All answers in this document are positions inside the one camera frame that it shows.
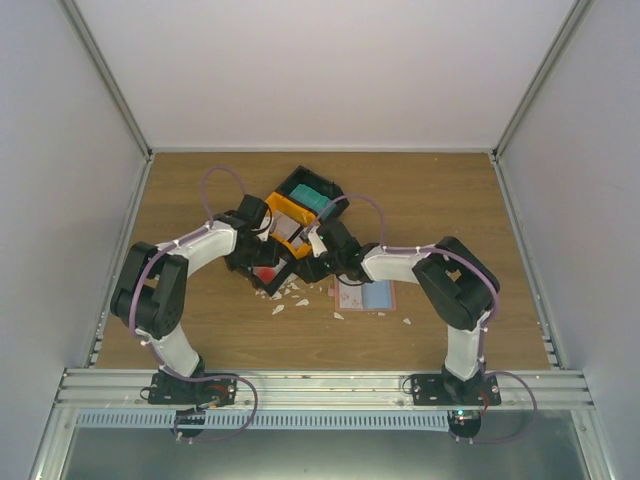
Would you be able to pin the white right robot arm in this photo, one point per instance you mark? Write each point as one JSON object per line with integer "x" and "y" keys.
{"x": 461, "y": 290}

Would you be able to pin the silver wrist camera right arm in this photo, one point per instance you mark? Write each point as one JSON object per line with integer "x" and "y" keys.
{"x": 317, "y": 244}

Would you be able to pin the black bin with red cards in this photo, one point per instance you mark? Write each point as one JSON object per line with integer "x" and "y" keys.
{"x": 284, "y": 269}

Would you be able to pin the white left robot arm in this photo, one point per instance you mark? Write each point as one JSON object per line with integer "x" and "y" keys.
{"x": 150, "y": 293}

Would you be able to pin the aluminium front rail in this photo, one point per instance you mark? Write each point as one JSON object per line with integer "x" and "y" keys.
{"x": 326, "y": 390}

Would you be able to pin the black bin with teal cards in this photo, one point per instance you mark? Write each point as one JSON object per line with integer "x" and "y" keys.
{"x": 303, "y": 175}

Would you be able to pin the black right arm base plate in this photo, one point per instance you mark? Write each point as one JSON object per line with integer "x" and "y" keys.
{"x": 442, "y": 389}

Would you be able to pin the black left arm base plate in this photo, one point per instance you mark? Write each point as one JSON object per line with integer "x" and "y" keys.
{"x": 165, "y": 389}

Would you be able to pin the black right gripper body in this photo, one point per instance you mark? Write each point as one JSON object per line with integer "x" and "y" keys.
{"x": 320, "y": 273}

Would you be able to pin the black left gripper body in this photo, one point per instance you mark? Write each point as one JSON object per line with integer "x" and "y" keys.
{"x": 257, "y": 255}

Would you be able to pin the stack of teal cards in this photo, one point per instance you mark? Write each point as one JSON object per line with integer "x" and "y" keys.
{"x": 309, "y": 198}

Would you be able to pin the stack of white cards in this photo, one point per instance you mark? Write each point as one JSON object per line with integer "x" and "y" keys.
{"x": 284, "y": 227}

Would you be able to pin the grey slotted cable duct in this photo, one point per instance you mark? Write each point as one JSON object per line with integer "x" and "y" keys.
{"x": 269, "y": 420}

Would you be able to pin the white credit card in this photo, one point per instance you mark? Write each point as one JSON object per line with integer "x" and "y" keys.
{"x": 349, "y": 297}

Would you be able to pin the stack of red-white cards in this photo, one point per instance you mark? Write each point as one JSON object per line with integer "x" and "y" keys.
{"x": 265, "y": 274}

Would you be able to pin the yellow bin with white cards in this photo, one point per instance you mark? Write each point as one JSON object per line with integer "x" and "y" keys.
{"x": 297, "y": 248}

